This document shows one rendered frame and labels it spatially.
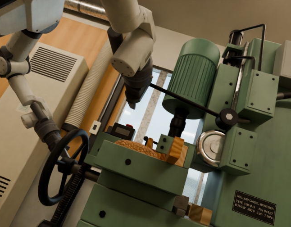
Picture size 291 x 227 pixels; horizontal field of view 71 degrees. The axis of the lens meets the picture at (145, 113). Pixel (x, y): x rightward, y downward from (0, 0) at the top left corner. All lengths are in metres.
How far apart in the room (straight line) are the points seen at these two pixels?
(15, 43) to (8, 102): 1.23
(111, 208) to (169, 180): 0.17
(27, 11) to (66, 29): 2.16
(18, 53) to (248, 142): 0.95
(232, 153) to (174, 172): 0.21
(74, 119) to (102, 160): 1.58
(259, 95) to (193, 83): 0.23
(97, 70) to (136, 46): 1.77
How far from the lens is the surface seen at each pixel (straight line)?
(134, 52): 0.48
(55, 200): 0.86
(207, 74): 0.87
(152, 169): 0.48
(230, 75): 0.89
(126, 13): 0.42
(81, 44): 2.68
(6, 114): 2.19
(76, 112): 2.07
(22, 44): 1.04
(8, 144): 2.09
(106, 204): 0.57
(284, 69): 0.86
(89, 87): 2.15
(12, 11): 0.70
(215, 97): 0.82
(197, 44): 0.92
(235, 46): 1.02
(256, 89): 0.74
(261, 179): 0.75
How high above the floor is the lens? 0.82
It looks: 19 degrees up
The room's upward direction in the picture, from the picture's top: 21 degrees clockwise
